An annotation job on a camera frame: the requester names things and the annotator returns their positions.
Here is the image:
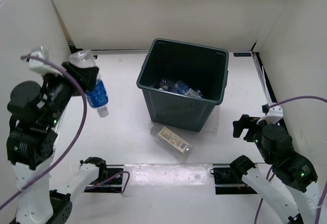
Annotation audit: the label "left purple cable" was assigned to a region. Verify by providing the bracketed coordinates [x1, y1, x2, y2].
[0, 55, 130, 209]

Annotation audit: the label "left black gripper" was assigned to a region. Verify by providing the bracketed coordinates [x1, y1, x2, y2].
[44, 59, 101, 125]

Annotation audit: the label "purple cable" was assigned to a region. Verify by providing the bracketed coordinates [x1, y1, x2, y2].
[0, 55, 130, 209]
[254, 95, 327, 224]

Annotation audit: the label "blue label plastic bottle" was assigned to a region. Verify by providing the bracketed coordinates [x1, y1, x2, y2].
[69, 50, 109, 118]

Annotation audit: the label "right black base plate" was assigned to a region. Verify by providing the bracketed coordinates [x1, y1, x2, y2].
[210, 165, 257, 195]

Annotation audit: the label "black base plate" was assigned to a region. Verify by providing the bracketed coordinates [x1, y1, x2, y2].
[84, 165, 124, 193]
[210, 165, 257, 195]

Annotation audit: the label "clear bottle blue green label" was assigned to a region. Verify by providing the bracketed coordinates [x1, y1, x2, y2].
[170, 80, 190, 95]

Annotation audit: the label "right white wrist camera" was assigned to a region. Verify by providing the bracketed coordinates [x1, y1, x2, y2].
[256, 103, 284, 125]

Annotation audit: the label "clear crushed plastic bottle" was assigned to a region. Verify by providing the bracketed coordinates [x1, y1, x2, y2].
[202, 106, 221, 137]

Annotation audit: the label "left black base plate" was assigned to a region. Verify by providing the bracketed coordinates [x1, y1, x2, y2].
[84, 165, 124, 193]

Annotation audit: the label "large clear labelled bottle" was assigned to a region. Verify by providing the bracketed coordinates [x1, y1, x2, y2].
[150, 124, 193, 162]

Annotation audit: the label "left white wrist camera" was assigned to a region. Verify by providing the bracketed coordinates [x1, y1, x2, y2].
[27, 46, 63, 76]

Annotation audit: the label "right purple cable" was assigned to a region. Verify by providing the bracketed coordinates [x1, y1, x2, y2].
[254, 95, 327, 224]

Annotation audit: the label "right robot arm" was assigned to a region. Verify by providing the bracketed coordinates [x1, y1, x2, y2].
[229, 115, 326, 223]

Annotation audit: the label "dark green plastic bin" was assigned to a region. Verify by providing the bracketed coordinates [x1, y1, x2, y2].
[136, 38, 229, 132]

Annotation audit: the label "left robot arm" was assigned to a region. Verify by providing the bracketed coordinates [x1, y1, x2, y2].
[6, 62, 108, 223]

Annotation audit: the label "right black corner label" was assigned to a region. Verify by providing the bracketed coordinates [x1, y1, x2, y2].
[233, 52, 252, 57]

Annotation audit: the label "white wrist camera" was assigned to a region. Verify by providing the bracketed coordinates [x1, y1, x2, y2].
[27, 46, 63, 76]
[256, 103, 284, 125]

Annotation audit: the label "right aluminium frame rail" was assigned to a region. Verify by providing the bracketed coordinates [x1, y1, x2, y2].
[251, 52, 287, 132]

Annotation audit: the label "bottles inside bin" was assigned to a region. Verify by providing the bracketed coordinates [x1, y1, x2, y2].
[159, 78, 204, 98]

